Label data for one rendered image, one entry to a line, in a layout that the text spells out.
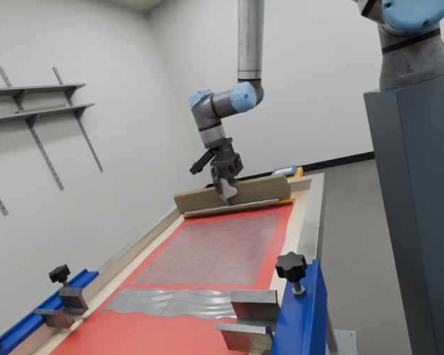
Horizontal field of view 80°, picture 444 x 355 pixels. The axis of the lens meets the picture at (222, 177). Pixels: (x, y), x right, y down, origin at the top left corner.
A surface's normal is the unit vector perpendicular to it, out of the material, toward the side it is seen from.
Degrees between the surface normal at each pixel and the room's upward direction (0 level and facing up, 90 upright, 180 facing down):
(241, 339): 90
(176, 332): 0
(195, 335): 0
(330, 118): 90
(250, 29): 97
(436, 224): 90
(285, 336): 0
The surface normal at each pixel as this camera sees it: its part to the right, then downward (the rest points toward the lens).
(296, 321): -0.32, -0.92
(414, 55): -0.54, 0.07
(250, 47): -0.08, 0.40
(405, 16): -0.32, 0.44
